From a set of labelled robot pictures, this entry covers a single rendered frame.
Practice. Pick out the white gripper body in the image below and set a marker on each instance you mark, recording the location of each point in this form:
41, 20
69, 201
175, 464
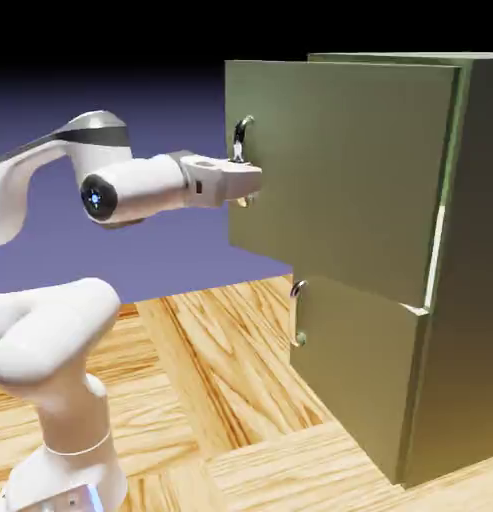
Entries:
242, 178

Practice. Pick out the large olive green cabinet door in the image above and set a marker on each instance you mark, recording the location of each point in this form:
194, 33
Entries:
342, 176

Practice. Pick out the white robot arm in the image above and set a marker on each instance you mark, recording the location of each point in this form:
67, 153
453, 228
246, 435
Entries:
130, 188

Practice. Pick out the small olive green cabinet door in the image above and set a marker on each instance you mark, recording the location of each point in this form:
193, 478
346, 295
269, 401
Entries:
354, 360

